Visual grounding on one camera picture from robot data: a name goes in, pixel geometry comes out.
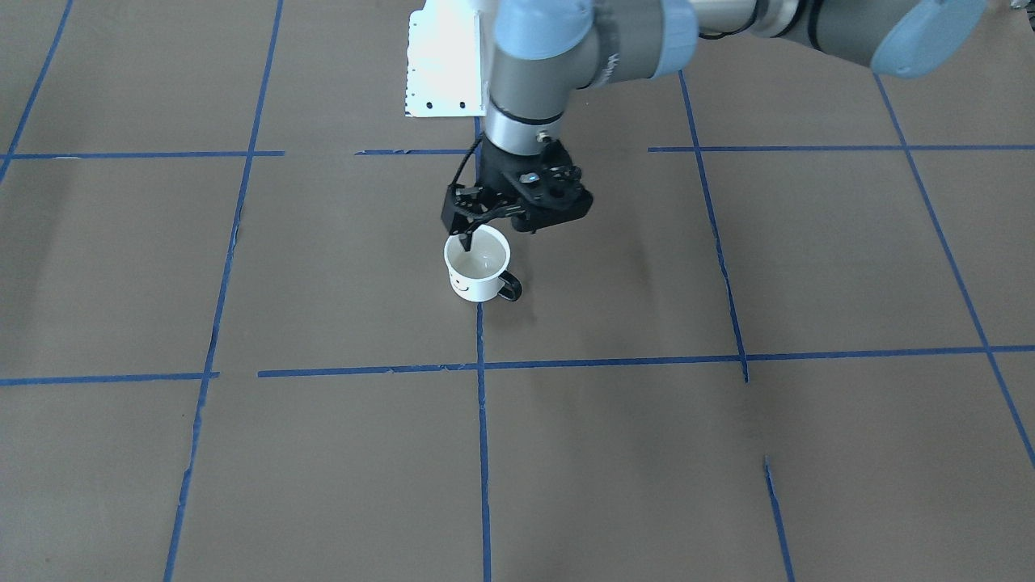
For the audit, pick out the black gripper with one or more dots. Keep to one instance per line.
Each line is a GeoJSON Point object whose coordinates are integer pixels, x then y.
{"type": "Point", "coordinates": [491, 175]}

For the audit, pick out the white smiley mug black handle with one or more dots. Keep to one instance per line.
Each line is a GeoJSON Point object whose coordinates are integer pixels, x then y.
{"type": "Point", "coordinates": [478, 266]}

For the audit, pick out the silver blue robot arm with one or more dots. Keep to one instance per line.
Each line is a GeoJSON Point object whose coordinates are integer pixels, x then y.
{"type": "Point", "coordinates": [546, 50]}

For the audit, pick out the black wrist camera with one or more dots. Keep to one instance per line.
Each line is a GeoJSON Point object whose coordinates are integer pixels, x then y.
{"type": "Point", "coordinates": [467, 208]}

